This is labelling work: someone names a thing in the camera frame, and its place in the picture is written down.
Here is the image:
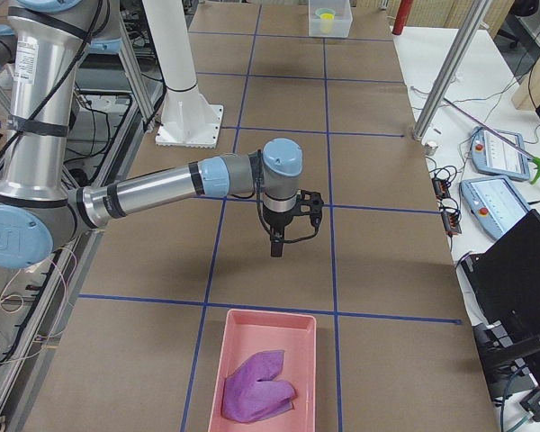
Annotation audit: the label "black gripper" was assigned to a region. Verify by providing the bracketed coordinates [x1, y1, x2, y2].
[263, 210, 293, 257]

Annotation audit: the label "purple cloth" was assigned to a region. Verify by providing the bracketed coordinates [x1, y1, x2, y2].
[221, 350, 297, 424]

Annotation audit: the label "mint green bowl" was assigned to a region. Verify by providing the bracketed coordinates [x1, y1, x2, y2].
[315, 8, 336, 20]

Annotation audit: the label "yellow plastic cup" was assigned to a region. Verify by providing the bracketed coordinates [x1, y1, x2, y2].
[319, 18, 335, 34]

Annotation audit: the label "pink plastic tray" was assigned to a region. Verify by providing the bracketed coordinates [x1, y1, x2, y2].
[208, 309, 317, 431]

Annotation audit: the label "near teach pendant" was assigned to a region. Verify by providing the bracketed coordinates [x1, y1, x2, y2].
[460, 175, 531, 240]

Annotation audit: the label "teach pendant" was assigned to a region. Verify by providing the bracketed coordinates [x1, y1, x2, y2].
[460, 175, 531, 240]
[471, 127, 530, 182]

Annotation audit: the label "far teach pendant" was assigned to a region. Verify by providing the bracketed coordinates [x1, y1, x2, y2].
[471, 127, 530, 182]

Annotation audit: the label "translucent white bin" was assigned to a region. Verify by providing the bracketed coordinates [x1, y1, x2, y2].
[308, 0, 353, 38]

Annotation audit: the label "black monitor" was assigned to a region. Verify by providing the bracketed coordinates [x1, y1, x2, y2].
[462, 209, 540, 337]

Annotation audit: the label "red fire extinguisher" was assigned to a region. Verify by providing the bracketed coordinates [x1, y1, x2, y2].
[391, 0, 413, 36]

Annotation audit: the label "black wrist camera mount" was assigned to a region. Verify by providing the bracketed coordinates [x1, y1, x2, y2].
[295, 189, 324, 218]

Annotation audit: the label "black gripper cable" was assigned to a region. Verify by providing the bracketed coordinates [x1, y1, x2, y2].
[229, 150, 320, 245]

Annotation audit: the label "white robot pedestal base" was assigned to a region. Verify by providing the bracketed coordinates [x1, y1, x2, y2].
[143, 0, 224, 149]

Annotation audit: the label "black cable connectors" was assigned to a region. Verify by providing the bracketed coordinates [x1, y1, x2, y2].
[429, 166, 462, 238]

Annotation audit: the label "green handled grabber tool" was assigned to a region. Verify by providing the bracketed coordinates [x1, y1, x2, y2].
[443, 97, 540, 185]

